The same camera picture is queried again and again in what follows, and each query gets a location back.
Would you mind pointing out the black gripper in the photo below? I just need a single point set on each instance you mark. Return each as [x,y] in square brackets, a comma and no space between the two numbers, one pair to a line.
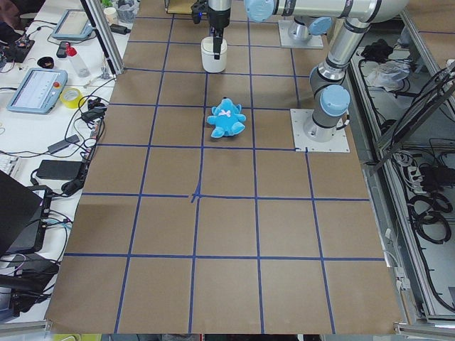
[219,18]

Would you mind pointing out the white trash can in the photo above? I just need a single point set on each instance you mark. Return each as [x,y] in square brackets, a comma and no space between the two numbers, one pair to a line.
[209,62]

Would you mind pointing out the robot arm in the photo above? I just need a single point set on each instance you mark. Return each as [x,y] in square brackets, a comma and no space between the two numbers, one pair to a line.
[321,23]
[331,98]

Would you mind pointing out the blue teddy bear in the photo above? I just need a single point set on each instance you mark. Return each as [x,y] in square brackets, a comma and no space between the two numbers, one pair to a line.
[227,119]

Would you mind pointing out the white paper cup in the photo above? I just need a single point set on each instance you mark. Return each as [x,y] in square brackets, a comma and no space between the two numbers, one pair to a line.
[111,15]

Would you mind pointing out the clear bottle red cap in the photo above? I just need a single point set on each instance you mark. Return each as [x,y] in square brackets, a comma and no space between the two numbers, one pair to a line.
[76,61]

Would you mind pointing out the teach pendant far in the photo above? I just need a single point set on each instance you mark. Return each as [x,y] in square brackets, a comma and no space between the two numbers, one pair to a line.
[73,25]

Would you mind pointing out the teach pendant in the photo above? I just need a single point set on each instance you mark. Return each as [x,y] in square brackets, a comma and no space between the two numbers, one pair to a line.
[73,25]
[39,91]

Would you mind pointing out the yellow tape roll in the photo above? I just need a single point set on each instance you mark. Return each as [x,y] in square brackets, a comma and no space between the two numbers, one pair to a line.
[71,98]

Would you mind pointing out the teach pendant near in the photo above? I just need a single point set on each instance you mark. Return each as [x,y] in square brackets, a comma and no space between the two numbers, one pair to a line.
[39,91]

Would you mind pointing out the grey power adapter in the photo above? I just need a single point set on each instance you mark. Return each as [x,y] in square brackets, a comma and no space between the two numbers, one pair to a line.
[59,146]

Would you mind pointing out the black power adapter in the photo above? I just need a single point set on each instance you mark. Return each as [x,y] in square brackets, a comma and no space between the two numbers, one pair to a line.
[58,170]

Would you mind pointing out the black laptop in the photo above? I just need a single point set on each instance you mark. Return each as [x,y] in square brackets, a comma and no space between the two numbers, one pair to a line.
[23,213]

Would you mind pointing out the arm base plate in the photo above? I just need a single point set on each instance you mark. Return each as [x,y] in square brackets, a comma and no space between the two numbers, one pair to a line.
[296,35]
[309,137]

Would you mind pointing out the aluminium frame post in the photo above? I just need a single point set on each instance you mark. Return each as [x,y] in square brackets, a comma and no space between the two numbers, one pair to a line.
[97,18]

